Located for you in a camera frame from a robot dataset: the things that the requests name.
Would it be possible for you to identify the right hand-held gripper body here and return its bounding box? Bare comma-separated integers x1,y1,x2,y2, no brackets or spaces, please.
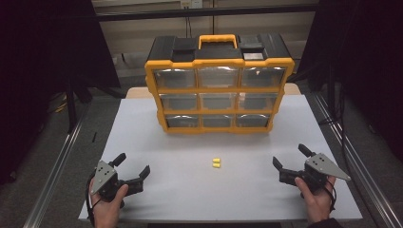
278,153,352,194

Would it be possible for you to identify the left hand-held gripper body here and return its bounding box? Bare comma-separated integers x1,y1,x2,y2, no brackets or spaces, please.
89,160,145,203

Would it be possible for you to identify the transparent plastic drawer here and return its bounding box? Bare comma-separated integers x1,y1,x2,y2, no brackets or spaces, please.
236,113,271,128

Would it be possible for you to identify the yellow black organizer cabinet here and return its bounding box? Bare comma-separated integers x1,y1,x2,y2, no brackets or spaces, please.
144,33,296,135

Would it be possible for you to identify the person's right hand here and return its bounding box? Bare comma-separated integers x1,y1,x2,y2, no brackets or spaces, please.
294,176,337,226

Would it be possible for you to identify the person's left hand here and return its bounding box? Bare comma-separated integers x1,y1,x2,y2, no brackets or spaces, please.
89,178,129,228

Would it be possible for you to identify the white table cover sheet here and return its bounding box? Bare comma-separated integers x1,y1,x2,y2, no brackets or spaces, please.
78,94,363,222

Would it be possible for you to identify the black metal stand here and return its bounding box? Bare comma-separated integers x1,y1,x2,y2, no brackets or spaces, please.
65,72,79,134
327,60,337,123

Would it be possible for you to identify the grid of clear bins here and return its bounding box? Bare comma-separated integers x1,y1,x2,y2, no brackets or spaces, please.
153,66,287,128

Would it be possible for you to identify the black curtain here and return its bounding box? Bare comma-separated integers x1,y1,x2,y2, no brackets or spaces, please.
297,0,403,162
0,0,122,184

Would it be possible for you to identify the black horizontal bar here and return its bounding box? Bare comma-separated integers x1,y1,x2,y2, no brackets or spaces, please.
94,4,319,23

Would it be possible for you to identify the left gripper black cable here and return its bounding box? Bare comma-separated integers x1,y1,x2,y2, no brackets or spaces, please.
85,172,97,227

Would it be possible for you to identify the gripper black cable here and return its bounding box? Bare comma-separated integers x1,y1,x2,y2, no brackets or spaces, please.
85,172,97,227
326,180,338,213

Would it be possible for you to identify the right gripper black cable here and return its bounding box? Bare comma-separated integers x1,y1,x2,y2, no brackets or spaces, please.
326,180,338,213

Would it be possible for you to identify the aluminium floor rail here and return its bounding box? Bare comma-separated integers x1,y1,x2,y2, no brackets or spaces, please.
312,91,403,228
23,104,91,228

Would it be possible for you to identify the yellow floor cable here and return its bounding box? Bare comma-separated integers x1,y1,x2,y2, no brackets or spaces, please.
54,94,69,114

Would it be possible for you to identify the white wall outlet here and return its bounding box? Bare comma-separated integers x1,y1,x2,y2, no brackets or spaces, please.
180,0,203,10

